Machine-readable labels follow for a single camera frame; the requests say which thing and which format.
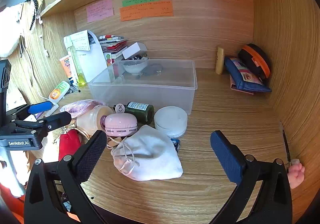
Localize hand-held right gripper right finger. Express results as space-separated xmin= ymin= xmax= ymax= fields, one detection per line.
xmin=209 ymin=130 xmax=293 ymax=224

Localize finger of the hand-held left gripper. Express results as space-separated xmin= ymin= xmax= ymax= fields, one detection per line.
xmin=11 ymin=111 xmax=72 ymax=131
xmin=15 ymin=102 xmax=53 ymax=121

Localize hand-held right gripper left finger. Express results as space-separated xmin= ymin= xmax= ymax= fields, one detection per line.
xmin=24 ymin=130 xmax=108 ymax=224

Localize pink ribbed fabric pouch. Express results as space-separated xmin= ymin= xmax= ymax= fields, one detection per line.
xmin=60 ymin=99 xmax=105 ymax=118

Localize red fabric pouch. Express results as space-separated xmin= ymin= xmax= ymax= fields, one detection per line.
xmin=58 ymin=129 xmax=82 ymax=162

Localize pink round hairbrush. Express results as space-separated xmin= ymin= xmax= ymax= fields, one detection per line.
xmin=104 ymin=113 xmax=139 ymax=137

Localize white drawstring pouch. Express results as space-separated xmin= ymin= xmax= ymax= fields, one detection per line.
xmin=111 ymin=125 xmax=183 ymax=181

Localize dark green bottle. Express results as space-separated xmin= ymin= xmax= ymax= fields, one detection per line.
xmin=113 ymin=101 xmax=155 ymax=125

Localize white plastic cup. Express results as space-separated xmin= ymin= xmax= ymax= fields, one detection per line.
xmin=154 ymin=106 xmax=188 ymax=139

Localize clear plastic storage box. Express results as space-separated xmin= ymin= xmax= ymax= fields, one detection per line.
xmin=89 ymin=59 xmax=198 ymax=115

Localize wooden desktop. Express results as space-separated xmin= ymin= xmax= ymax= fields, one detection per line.
xmin=25 ymin=67 xmax=295 ymax=224

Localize white pink lip balm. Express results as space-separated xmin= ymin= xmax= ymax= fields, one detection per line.
xmin=45 ymin=104 xmax=60 ymax=116

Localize white tube with orange label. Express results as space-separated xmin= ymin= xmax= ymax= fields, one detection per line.
xmin=49 ymin=81 xmax=71 ymax=101

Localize white printed paper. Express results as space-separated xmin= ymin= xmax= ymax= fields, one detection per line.
xmin=5 ymin=87 xmax=27 ymax=112

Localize beige flat strips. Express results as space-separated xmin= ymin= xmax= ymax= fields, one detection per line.
xmin=107 ymin=136 xmax=127 ymax=149

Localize clear bottle with yellow liquid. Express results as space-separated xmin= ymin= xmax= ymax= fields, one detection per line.
xmin=64 ymin=36 xmax=87 ymax=87

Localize orange sunscreen tube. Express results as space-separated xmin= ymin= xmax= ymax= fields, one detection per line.
xmin=59 ymin=55 xmax=75 ymax=85

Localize white slim tube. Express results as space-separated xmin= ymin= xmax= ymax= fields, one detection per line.
xmin=68 ymin=54 xmax=78 ymax=84

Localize thin black stick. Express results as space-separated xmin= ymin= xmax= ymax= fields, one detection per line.
xmin=282 ymin=124 xmax=292 ymax=165

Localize large white paper sheet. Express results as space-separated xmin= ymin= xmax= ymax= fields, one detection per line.
xmin=75 ymin=30 xmax=108 ymax=76

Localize person's orange clothing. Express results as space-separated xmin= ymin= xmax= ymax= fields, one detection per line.
xmin=0 ymin=186 xmax=28 ymax=224

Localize handwritten white paper note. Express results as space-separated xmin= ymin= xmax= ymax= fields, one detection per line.
xmin=69 ymin=31 xmax=91 ymax=52

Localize blue patterned pencil pouch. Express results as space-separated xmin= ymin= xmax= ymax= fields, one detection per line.
xmin=224 ymin=56 xmax=272 ymax=93

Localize white hanging cloth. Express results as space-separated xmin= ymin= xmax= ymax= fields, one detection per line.
xmin=0 ymin=2 xmax=25 ymax=57

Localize black beaded headband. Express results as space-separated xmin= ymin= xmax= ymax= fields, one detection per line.
xmin=25 ymin=0 xmax=42 ymax=31

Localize white bowl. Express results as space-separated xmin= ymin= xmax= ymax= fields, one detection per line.
xmin=122 ymin=60 xmax=148 ymax=76

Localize stack of thin books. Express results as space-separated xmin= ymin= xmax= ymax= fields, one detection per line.
xmin=99 ymin=35 xmax=128 ymax=60

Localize beige tube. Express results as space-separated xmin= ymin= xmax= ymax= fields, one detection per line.
xmin=215 ymin=46 xmax=225 ymax=75

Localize black round case orange zip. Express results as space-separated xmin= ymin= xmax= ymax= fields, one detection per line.
xmin=237 ymin=44 xmax=272 ymax=81

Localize white rectangular box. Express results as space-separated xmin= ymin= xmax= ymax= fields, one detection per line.
xmin=122 ymin=42 xmax=147 ymax=60

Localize grey cloth item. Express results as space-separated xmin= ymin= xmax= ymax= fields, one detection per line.
xmin=141 ymin=64 xmax=164 ymax=76

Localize pink sticky note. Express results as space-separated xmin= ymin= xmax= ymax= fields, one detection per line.
xmin=86 ymin=0 xmax=114 ymax=23

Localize orange sticky note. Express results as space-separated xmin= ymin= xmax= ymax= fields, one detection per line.
xmin=119 ymin=0 xmax=174 ymax=22

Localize green sticky note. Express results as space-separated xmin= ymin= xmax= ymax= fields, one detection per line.
xmin=122 ymin=0 xmax=160 ymax=7

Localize white earphone cable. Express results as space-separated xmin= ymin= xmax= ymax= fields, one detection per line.
xmin=19 ymin=7 xmax=49 ymax=57

